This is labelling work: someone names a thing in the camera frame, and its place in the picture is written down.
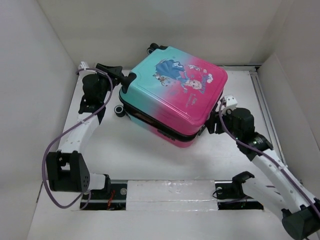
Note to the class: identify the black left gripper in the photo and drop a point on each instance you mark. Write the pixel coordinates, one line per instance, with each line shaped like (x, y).
(114, 71)

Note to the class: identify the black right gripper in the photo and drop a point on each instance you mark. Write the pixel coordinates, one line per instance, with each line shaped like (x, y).
(214, 118)

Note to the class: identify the pink teal suitcase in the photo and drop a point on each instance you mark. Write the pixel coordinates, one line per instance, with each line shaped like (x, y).
(172, 95)

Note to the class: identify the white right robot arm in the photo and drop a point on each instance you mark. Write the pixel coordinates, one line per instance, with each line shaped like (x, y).
(296, 207)

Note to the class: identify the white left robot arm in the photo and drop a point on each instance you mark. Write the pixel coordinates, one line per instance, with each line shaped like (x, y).
(66, 168)

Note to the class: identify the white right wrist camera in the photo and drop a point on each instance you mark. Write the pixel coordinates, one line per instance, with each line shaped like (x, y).
(229, 102)

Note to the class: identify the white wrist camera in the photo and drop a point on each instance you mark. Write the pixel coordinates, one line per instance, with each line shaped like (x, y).
(229, 102)
(83, 67)

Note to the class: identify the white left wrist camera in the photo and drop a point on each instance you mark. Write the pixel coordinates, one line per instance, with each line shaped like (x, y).
(83, 67)

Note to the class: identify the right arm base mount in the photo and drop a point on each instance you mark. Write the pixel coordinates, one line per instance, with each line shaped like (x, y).
(230, 195)

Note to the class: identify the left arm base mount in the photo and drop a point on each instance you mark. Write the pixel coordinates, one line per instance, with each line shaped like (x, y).
(103, 201)

